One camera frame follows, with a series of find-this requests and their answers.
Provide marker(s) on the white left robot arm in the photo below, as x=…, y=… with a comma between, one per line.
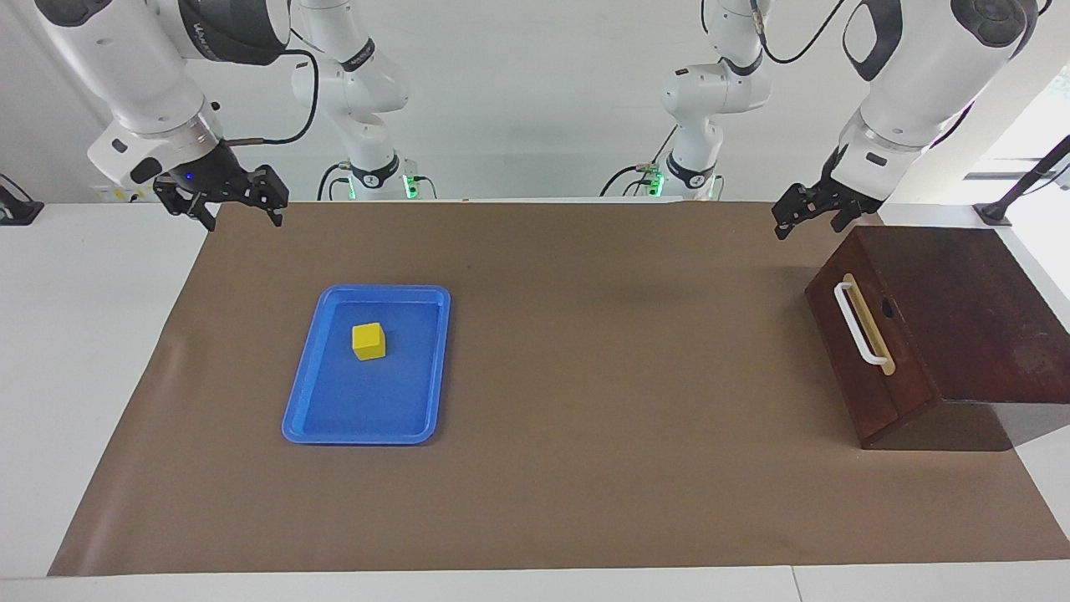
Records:
x=919, y=75

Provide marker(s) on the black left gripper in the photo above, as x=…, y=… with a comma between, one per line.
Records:
x=836, y=194

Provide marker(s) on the blue plastic tray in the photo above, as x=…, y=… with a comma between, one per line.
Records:
x=368, y=401

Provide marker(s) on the white yellow power strip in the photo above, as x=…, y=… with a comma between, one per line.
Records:
x=117, y=194

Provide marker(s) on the dark wooden drawer cabinet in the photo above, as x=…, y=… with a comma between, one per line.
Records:
x=978, y=318

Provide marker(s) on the black camera stand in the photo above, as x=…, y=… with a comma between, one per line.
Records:
x=995, y=213

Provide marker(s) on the black clamp mount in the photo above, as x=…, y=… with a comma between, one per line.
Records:
x=17, y=213

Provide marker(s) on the brown table mat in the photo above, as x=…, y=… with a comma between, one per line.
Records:
x=585, y=418

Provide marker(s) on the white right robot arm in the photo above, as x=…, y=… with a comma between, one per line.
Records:
x=142, y=75

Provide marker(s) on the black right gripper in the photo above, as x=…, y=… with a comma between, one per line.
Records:
x=213, y=176

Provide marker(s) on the yellow cube block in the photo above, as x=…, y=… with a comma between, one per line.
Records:
x=368, y=341

